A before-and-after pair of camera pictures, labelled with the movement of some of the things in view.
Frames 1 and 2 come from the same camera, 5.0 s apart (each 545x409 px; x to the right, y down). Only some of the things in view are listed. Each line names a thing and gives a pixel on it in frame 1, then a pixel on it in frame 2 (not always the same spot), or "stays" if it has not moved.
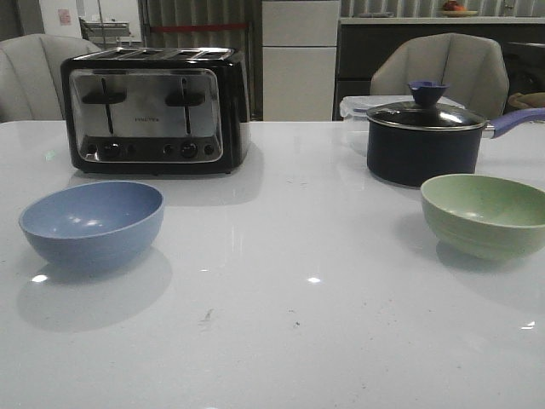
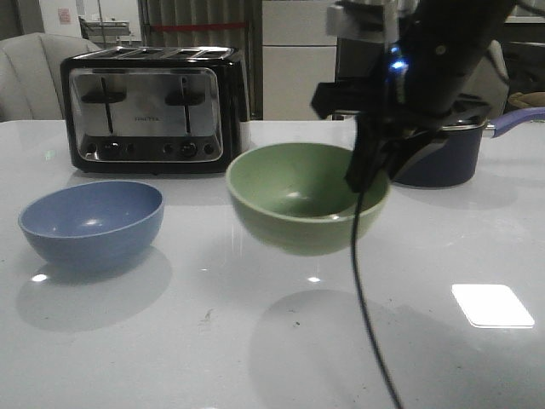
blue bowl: (93, 223) stays
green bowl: (483, 218) -> (295, 198)
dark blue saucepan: (406, 157) stays
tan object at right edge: (526, 100) stays
